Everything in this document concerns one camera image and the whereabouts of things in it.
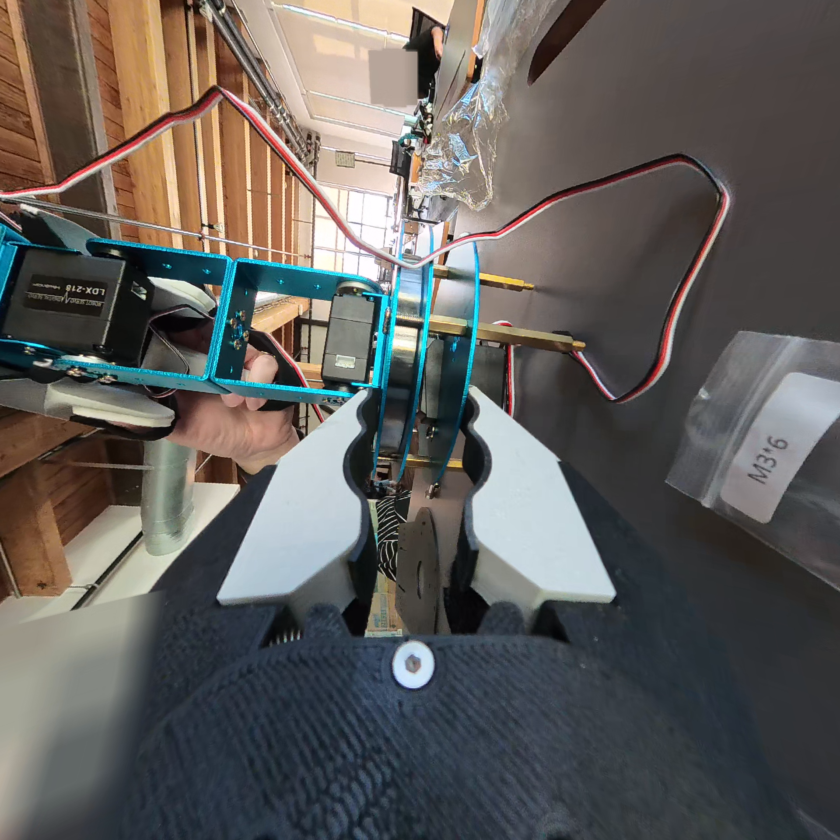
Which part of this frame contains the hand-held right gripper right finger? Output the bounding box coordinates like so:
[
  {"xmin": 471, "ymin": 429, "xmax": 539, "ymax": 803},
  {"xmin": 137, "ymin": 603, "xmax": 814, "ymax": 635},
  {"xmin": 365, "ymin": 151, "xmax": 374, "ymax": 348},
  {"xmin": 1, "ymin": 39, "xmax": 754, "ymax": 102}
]
[{"xmin": 449, "ymin": 386, "xmax": 618, "ymax": 626}]

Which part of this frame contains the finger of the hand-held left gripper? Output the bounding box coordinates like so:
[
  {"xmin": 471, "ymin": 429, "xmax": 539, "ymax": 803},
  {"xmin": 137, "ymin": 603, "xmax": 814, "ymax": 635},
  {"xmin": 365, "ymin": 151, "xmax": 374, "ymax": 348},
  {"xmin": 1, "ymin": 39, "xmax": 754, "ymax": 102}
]
[{"xmin": 41, "ymin": 382, "xmax": 178, "ymax": 442}]

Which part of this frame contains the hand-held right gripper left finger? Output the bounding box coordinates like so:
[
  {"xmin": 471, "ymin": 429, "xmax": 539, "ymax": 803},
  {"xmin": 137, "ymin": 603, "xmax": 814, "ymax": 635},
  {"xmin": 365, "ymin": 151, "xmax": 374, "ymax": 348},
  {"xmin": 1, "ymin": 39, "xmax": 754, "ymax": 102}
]
[{"xmin": 216, "ymin": 391, "xmax": 383, "ymax": 635}]

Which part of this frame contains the blue toy robot arm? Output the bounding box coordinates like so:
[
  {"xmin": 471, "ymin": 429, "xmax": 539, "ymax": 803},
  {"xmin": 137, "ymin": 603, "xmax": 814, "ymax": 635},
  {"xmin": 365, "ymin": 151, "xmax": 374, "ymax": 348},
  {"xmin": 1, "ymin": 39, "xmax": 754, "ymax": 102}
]
[{"xmin": 0, "ymin": 220, "xmax": 586, "ymax": 493}]

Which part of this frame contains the clear plastic bag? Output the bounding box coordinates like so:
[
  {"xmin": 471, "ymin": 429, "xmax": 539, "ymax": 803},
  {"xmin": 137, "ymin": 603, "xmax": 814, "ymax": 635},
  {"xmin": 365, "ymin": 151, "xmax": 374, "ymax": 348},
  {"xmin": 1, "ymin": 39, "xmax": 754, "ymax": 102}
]
[{"xmin": 416, "ymin": 0, "xmax": 511, "ymax": 212}]

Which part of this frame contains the dark desk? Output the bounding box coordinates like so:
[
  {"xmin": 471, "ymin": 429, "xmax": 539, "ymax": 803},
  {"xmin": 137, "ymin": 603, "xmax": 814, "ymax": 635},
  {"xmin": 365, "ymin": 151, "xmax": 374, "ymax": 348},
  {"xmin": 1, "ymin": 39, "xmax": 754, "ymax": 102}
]
[{"xmin": 407, "ymin": 0, "xmax": 840, "ymax": 840}]

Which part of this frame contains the person's left hand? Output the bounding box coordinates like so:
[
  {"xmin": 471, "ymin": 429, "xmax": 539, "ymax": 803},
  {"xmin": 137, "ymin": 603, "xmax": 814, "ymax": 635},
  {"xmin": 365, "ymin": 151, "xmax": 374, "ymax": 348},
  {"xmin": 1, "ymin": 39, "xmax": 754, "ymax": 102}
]
[{"xmin": 172, "ymin": 338, "xmax": 306, "ymax": 476}]

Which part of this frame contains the black white patterned object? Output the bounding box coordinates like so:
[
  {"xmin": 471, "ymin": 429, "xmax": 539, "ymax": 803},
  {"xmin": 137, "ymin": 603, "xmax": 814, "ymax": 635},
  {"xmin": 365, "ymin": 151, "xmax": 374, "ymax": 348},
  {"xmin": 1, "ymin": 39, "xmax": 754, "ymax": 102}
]
[{"xmin": 373, "ymin": 493, "xmax": 413, "ymax": 581}]

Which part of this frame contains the black perforated round disc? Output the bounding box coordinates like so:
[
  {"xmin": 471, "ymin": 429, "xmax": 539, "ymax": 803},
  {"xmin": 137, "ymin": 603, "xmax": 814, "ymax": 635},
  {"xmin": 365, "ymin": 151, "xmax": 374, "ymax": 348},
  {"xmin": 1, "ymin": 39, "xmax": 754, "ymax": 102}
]
[{"xmin": 392, "ymin": 507, "xmax": 442, "ymax": 636}]

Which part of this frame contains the multi-pane window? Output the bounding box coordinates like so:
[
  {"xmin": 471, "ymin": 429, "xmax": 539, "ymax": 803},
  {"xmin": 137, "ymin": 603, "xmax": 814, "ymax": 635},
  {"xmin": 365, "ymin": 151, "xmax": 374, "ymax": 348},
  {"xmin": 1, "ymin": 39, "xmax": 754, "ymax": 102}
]
[{"xmin": 314, "ymin": 187, "xmax": 398, "ymax": 266}]

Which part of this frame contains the clear labelled screw bag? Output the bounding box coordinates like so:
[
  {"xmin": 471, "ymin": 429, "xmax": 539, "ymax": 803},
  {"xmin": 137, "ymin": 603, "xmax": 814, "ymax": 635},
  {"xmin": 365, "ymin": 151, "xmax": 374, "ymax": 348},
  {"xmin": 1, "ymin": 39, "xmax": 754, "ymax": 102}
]
[{"xmin": 665, "ymin": 330, "xmax": 840, "ymax": 592}]

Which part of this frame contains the silver metal duct pipe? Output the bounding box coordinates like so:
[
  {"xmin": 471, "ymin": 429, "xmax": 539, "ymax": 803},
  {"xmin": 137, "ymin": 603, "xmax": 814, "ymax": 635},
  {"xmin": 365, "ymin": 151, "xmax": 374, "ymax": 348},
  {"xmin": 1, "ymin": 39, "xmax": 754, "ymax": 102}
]
[{"xmin": 140, "ymin": 436, "xmax": 198, "ymax": 557}]

